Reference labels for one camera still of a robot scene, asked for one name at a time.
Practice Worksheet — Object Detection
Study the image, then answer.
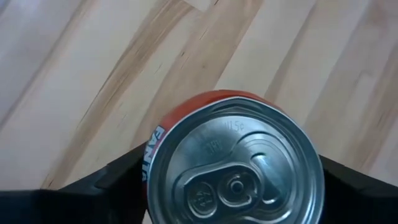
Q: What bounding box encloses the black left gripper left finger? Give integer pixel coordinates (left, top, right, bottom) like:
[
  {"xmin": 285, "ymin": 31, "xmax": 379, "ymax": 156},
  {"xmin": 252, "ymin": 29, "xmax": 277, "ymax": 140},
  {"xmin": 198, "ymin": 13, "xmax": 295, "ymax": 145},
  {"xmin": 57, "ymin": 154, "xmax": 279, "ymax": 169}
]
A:
[{"xmin": 0, "ymin": 142, "xmax": 150, "ymax": 224}]

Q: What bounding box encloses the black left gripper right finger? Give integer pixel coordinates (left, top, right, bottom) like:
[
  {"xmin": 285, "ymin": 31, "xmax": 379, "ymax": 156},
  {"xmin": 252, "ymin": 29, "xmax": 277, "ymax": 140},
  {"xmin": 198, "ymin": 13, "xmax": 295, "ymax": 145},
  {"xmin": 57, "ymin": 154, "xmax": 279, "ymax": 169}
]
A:
[{"xmin": 318, "ymin": 154, "xmax": 398, "ymax": 224}]

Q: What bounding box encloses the red Fanta can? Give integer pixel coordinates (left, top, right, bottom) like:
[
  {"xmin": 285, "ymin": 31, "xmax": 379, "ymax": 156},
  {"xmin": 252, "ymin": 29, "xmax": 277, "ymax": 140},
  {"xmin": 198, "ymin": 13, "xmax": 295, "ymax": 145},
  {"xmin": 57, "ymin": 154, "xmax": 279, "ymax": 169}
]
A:
[{"xmin": 141, "ymin": 89, "xmax": 326, "ymax": 224}]

